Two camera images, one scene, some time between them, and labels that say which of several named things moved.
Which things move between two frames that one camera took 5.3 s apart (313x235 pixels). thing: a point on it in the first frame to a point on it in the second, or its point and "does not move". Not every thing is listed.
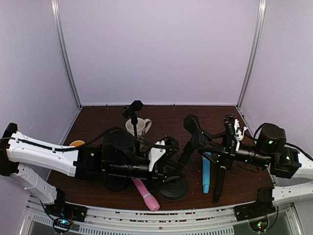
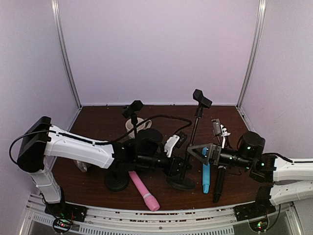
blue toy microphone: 206,173 does not move
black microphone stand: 176,188 to 181,182
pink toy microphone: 149,200 does not move
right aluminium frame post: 262,5 does not move
